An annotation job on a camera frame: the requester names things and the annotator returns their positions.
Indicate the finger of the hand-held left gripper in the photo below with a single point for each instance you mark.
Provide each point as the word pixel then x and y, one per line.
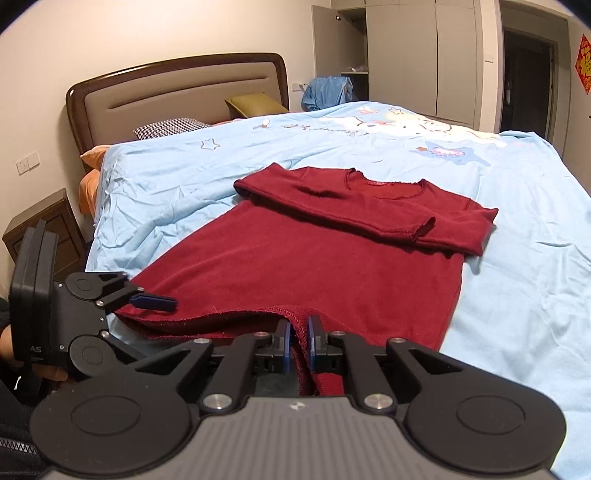
pixel 154 302
pixel 92 355

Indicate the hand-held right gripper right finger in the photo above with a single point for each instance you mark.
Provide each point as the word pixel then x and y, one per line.
pixel 313 344

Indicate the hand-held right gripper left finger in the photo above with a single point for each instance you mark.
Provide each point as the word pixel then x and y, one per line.
pixel 287 348

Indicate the dark red sweater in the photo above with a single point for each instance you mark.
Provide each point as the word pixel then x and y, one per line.
pixel 295 272

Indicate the person's left hand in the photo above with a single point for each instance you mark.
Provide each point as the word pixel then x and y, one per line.
pixel 4 346

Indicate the dark wooden nightstand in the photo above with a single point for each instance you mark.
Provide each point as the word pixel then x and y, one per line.
pixel 51 226

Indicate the person's dark jacket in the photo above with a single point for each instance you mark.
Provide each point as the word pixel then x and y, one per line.
pixel 16 415

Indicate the orange pillow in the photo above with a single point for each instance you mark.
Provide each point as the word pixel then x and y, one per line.
pixel 90 184

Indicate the black white houndstooth pillow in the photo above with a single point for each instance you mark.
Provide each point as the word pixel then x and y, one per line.
pixel 171 127

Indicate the brown padded bed headboard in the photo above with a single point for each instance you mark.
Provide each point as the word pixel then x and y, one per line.
pixel 175 97

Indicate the olive green pillow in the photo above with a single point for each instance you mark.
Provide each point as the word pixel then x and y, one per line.
pixel 254 105

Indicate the light blue printed blanket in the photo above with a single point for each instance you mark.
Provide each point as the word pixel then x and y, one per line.
pixel 521 258

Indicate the blue clothing pile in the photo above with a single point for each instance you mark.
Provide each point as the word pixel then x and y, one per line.
pixel 325 94

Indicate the open wardrobe door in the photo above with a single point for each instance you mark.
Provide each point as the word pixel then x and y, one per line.
pixel 328 46

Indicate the grey built-in wardrobe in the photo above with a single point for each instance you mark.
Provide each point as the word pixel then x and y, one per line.
pixel 415 55

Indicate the dark doorway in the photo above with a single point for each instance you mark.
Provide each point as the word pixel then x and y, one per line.
pixel 526 83

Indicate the white light switch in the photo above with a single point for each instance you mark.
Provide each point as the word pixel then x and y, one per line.
pixel 489 55

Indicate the red diamond wall decoration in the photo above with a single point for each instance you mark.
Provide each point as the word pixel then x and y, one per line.
pixel 584 64

